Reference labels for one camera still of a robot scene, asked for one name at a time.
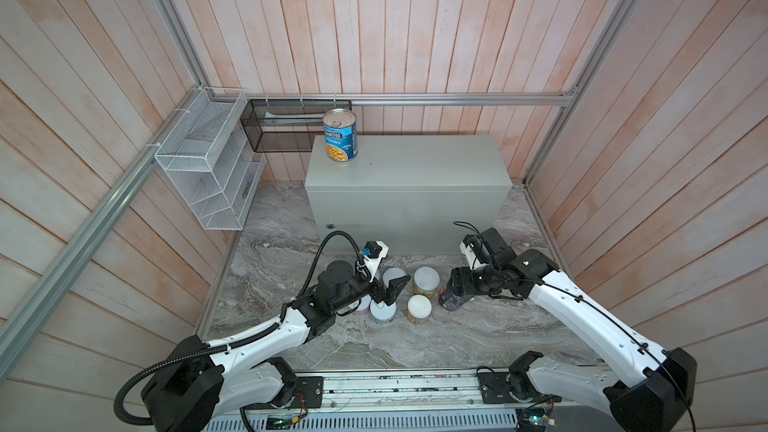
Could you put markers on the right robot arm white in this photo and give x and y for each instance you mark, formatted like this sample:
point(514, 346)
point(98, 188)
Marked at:
point(642, 386)

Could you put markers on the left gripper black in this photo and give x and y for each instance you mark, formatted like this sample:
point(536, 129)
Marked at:
point(391, 292)

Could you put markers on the blue soup can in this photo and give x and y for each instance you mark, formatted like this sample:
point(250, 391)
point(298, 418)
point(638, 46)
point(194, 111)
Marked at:
point(340, 135)

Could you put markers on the pull-tab can front left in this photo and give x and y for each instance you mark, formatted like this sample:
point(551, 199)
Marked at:
point(363, 305)

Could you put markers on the pull-tab can rear middle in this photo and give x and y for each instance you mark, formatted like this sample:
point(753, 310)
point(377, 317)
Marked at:
point(392, 274)

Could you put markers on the dark tomato can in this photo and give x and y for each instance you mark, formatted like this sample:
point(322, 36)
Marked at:
point(449, 300)

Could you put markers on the pull-tab can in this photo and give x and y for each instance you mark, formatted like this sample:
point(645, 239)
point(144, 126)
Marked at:
point(363, 305)
point(392, 274)
point(382, 313)

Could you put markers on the white wire mesh shelf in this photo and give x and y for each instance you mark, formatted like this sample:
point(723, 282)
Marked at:
point(208, 158)

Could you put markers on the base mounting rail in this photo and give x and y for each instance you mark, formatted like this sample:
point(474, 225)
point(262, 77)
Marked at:
point(432, 400)

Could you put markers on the orange can white lid front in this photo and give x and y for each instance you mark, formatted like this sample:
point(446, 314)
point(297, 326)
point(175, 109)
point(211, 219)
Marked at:
point(419, 309)

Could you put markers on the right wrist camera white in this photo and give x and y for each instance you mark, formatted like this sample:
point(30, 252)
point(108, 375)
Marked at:
point(473, 249)

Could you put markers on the black mesh basket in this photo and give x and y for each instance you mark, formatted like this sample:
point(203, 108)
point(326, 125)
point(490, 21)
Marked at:
point(286, 125)

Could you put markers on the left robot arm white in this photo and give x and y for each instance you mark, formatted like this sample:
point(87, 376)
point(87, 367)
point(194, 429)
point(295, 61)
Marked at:
point(201, 380)

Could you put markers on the pull-tab can front middle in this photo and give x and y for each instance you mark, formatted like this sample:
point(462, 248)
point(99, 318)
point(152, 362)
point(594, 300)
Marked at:
point(382, 313)

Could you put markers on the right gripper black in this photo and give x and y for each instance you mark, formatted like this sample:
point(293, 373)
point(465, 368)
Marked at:
point(458, 281)

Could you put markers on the grey metal cabinet box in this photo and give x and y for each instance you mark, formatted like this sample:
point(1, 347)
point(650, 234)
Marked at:
point(412, 192)

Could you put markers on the orange can white lid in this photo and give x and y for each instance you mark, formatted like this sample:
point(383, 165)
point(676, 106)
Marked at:
point(426, 281)
point(419, 309)

